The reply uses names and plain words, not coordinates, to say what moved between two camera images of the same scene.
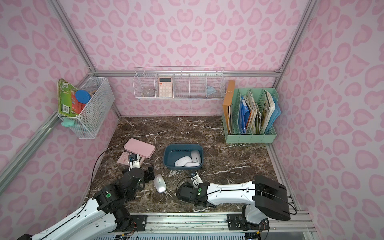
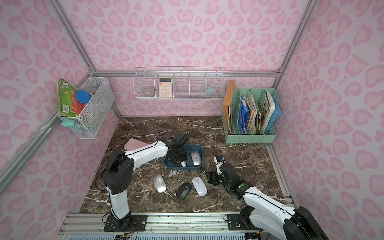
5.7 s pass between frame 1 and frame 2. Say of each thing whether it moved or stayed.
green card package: stayed
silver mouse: stayed
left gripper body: moved
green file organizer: stayed
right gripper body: moved
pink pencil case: stayed
